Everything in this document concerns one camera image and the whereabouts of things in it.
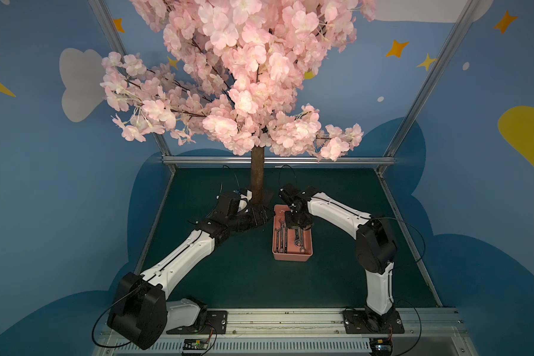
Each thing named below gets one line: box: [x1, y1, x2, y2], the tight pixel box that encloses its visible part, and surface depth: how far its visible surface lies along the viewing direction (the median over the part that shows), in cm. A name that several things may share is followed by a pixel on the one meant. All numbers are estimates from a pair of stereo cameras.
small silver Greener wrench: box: [274, 227, 280, 253], surface depth 97 cm
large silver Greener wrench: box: [279, 221, 288, 254], surface depth 95 cm
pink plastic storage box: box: [272, 204, 313, 262], surface depth 93 cm
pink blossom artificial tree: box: [100, 0, 377, 204], surface depth 42 cm
